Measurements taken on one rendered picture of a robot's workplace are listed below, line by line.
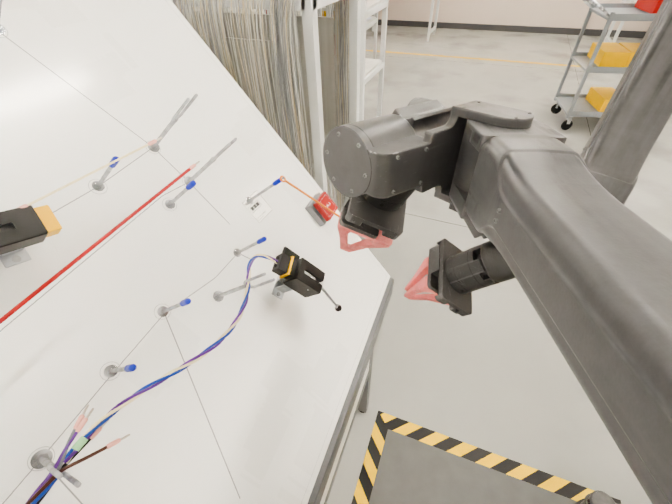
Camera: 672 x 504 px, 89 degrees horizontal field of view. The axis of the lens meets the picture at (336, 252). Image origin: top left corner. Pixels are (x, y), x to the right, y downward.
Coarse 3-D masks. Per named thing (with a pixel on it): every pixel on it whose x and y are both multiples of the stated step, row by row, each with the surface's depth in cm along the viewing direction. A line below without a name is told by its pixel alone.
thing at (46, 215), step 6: (36, 210) 36; (42, 210) 36; (48, 210) 37; (42, 216) 36; (48, 216) 36; (54, 216) 37; (42, 222) 36; (48, 222) 36; (54, 222) 37; (48, 228) 36; (54, 228) 37; (60, 228) 37; (48, 234) 37; (54, 234) 38
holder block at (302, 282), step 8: (304, 264) 58; (312, 264) 60; (296, 272) 57; (304, 272) 58; (312, 272) 59; (320, 272) 60; (288, 280) 58; (296, 280) 57; (304, 280) 57; (312, 280) 59; (320, 280) 60; (296, 288) 59; (304, 288) 59; (312, 288) 58; (320, 288) 59; (304, 296) 61
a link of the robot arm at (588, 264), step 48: (480, 144) 24; (528, 144) 22; (480, 192) 24; (528, 192) 19; (576, 192) 18; (528, 240) 17; (576, 240) 15; (624, 240) 15; (528, 288) 18; (576, 288) 14; (624, 288) 12; (576, 336) 14; (624, 336) 12; (624, 384) 11; (624, 432) 11
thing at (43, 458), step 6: (42, 450) 36; (48, 450) 36; (36, 456) 36; (42, 456) 36; (48, 456) 36; (30, 462) 35; (36, 462) 35; (42, 462) 34; (48, 462) 33; (36, 468) 35; (48, 468) 29; (54, 468) 28; (54, 474) 27; (60, 474) 26; (66, 474) 30; (72, 480) 28; (78, 480) 28; (78, 486) 27
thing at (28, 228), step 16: (16, 208) 34; (32, 208) 35; (0, 224) 33; (16, 224) 34; (32, 224) 35; (0, 240) 33; (16, 240) 34; (32, 240) 35; (0, 256) 38; (16, 256) 38
